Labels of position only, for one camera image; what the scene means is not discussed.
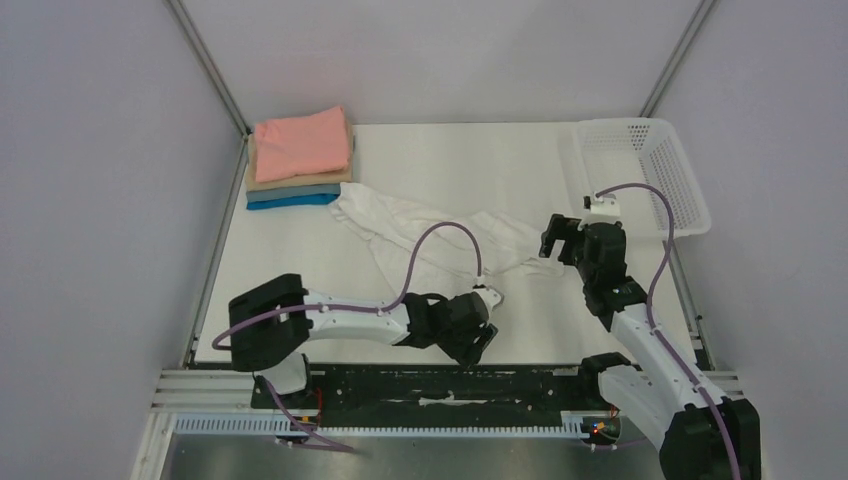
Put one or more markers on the folded beige t shirt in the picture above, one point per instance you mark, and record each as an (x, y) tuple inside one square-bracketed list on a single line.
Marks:
[(337, 176)]

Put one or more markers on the right aluminium frame post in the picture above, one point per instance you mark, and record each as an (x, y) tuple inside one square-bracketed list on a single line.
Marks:
[(676, 59)]

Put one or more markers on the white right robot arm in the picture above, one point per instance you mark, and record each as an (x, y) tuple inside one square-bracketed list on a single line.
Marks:
[(697, 429)]

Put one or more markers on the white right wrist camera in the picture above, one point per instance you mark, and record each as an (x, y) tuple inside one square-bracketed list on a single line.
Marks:
[(604, 209)]

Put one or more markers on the white t shirt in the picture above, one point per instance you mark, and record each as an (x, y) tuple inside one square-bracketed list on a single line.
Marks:
[(489, 243)]

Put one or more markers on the folded pink t shirt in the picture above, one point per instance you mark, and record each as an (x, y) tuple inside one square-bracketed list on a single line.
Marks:
[(307, 145)]

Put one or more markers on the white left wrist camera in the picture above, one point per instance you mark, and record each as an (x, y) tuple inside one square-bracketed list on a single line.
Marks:
[(491, 297)]

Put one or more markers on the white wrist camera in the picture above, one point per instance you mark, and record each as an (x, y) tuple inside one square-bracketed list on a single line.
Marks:
[(491, 297), (604, 209)]

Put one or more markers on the white perforated plastic basket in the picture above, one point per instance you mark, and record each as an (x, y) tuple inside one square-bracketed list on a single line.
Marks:
[(611, 152)]

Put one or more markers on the aluminium frame post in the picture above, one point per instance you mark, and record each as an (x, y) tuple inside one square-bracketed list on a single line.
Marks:
[(203, 55), (676, 59)]

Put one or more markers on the white slotted cable duct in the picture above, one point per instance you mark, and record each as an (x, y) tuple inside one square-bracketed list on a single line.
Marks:
[(278, 426)]

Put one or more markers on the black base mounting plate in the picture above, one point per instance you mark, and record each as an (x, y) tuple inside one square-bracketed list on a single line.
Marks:
[(433, 395)]

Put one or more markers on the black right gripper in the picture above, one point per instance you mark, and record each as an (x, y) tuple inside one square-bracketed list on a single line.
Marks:
[(573, 234)]

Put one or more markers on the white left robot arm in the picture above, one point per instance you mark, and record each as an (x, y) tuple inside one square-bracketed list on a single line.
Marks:
[(269, 323)]

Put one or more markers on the folded grey-blue t shirt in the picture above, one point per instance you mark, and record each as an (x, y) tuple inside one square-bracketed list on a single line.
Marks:
[(293, 191)]

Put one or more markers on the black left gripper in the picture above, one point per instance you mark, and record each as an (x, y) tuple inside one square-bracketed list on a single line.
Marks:
[(465, 352)]

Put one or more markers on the folded bright blue t shirt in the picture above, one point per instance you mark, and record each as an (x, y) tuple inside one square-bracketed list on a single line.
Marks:
[(302, 200)]

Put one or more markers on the left aluminium frame post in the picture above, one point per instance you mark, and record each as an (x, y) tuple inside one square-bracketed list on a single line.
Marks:
[(203, 55)]

